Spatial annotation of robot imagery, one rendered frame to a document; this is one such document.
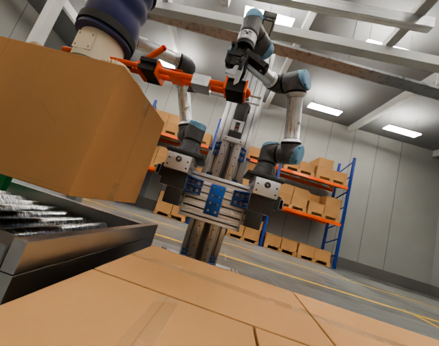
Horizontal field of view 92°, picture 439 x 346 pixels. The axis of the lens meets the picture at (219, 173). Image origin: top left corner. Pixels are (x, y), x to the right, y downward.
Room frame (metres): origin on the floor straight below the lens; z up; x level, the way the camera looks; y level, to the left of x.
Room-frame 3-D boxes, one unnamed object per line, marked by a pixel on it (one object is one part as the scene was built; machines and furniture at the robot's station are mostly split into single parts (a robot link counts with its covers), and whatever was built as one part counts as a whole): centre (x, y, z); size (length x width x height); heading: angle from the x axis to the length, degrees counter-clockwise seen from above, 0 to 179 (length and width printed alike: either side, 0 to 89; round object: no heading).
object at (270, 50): (0.83, -0.01, 1.51); 0.11 x 0.11 x 0.08; 48
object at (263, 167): (1.30, -0.27, 1.09); 0.15 x 0.15 x 0.10
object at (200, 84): (0.76, 0.16, 1.21); 0.07 x 0.07 x 0.04; 83
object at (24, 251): (0.76, 0.27, 0.58); 0.70 x 0.03 x 0.06; 174
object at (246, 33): (0.75, 0.05, 1.44); 0.08 x 0.08 x 0.05
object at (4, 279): (0.76, 0.27, 0.47); 0.70 x 0.03 x 0.15; 174
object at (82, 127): (0.80, 0.64, 0.88); 0.60 x 0.40 x 0.40; 84
